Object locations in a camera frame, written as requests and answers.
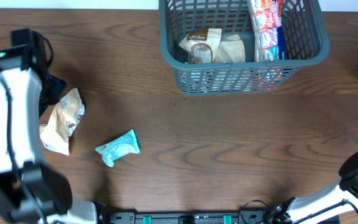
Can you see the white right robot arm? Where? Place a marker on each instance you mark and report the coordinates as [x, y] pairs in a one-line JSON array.
[[339, 197]]

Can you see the teal snack packet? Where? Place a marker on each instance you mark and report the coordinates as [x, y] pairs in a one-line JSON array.
[[118, 148]]

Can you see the brown snack bag with barcode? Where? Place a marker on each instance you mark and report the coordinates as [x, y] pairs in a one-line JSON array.
[[201, 45]]

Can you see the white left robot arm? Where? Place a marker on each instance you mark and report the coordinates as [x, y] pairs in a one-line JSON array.
[[31, 191]]

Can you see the orange spaghetti packet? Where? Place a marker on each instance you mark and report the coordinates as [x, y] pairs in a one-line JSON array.
[[255, 46]]

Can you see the grey plastic shopping basket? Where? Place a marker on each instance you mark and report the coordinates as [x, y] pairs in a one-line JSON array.
[[304, 34]]

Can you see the beige brown snack bag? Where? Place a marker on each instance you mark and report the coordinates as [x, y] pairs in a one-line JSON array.
[[231, 49]]

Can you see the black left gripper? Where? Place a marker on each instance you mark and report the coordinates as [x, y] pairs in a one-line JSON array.
[[58, 85]]

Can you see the multicolour tissue pack strip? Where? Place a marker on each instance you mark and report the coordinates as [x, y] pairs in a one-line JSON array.
[[267, 28]]

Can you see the tan snack bag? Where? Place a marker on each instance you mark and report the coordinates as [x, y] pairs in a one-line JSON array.
[[63, 121]]

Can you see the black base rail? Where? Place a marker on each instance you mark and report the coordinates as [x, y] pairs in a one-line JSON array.
[[253, 212]]

